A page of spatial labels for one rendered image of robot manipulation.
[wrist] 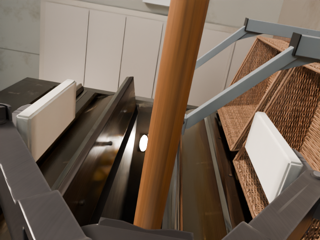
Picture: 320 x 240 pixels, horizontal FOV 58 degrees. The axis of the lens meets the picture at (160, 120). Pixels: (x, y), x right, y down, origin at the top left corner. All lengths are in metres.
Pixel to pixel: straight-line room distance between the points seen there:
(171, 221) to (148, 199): 0.09
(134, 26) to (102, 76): 0.75
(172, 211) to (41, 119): 0.27
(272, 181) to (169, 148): 0.12
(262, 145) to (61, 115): 0.13
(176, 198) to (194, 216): 0.58
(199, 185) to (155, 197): 0.84
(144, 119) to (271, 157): 1.73
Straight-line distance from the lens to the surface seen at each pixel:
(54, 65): 4.02
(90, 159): 0.95
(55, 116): 0.19
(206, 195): 1.07
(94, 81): 3.89
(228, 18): 3.77
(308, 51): 0.67
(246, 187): 1.14
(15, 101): 1.70
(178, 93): 0.24
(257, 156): 0.20
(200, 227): 0.96
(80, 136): 1.33
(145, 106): 1.85
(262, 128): 0.20
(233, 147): 1.36
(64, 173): 0.85
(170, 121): 0.25
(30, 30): 4.15
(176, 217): 0.39
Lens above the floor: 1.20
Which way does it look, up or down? level
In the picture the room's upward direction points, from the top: 80 degrees counter-clockwise
